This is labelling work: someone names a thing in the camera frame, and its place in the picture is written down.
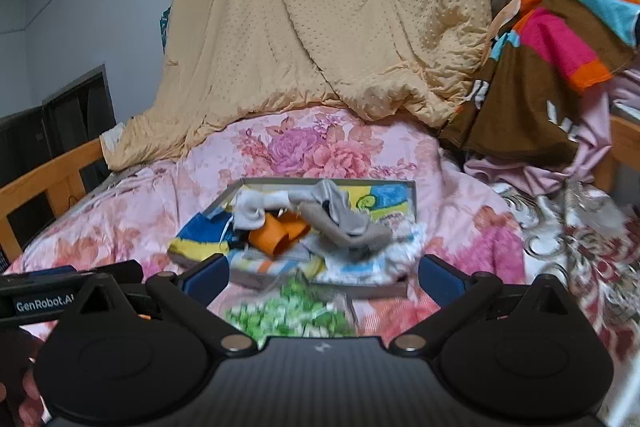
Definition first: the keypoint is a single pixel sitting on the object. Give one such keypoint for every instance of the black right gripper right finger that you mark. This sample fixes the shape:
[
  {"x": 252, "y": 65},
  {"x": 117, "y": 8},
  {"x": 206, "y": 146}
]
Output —
[{"x": 460, "y": 297}]

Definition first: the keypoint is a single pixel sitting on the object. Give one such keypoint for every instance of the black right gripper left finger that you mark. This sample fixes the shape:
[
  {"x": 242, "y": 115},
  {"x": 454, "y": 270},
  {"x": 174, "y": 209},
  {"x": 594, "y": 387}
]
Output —
[{"x": 185, "y": 298}]

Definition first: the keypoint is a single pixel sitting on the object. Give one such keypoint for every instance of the striped pastel sock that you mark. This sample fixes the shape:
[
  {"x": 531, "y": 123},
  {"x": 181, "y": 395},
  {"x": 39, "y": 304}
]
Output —
[{"x": 257, "y": 263}]

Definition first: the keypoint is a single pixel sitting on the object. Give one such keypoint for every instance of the person's left hand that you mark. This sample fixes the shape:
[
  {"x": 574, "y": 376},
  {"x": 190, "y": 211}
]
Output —
[{"x": 21, "y": 404}]

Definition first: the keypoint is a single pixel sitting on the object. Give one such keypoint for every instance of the blue yellow cartoon towel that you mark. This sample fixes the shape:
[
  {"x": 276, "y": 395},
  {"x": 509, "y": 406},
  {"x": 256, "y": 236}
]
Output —
[{"x": 212, "y": 232}]

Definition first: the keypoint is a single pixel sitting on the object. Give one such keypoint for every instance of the pink floral bedsheet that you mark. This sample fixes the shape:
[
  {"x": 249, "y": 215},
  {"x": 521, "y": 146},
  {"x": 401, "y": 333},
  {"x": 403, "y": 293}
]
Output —
[{"x": 468, "y": 224}]

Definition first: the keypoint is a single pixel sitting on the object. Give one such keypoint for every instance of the white towel cloth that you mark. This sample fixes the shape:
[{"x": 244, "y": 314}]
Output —
[{"x": 249, "y": 207}]

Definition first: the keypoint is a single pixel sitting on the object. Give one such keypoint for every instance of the glass jar green paper stars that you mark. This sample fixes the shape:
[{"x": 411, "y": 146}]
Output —
[{"x": 291, "y": 308}]

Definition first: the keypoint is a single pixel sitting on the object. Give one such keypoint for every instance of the cream red patterned cover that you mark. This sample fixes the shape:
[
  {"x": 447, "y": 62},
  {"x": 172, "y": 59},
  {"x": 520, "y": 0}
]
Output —
[{"x": 580, "y": 236}]

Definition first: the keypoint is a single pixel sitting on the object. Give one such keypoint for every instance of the dark cabinet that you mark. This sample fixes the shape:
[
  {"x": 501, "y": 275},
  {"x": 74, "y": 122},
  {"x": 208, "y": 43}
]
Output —
[{"x": 73, "y": 116}]

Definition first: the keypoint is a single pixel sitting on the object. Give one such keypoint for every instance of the pink plain garment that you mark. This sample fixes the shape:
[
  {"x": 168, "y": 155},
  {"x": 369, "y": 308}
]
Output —
[{"x": 592, "y": 137}]

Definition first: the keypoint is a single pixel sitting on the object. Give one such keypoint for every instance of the brown multicolour blanket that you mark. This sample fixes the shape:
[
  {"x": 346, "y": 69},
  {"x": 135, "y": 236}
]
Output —
[{"x": 526, "y": 97}]

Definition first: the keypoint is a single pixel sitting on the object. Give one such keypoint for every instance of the tan dotted blanket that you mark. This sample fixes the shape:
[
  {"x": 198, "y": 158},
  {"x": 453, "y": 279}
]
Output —
[{"x": 226, "y": 60}]

